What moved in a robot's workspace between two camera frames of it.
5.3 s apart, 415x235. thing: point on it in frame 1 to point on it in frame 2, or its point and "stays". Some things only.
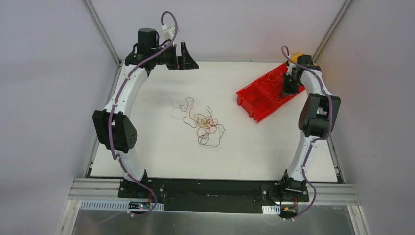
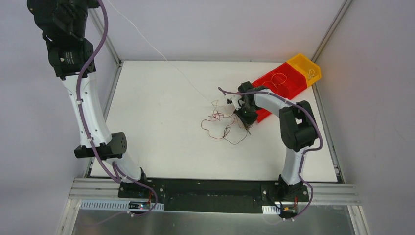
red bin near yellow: x=268 y=89 stays
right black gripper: x=289 y=85 to x=247 y=117
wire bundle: x=210 y=131 to x=221 y=124
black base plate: x=216 y=195 stays
